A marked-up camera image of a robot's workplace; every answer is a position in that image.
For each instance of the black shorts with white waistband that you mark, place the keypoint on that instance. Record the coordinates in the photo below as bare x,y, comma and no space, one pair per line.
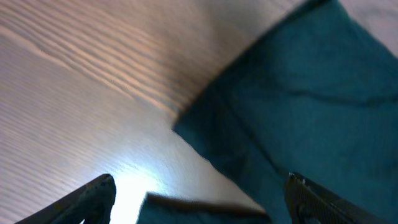
316,95

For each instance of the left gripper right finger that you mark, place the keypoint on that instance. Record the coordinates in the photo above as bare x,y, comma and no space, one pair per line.
308,203

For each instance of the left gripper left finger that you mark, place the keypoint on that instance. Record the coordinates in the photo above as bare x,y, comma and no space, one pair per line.
91,204

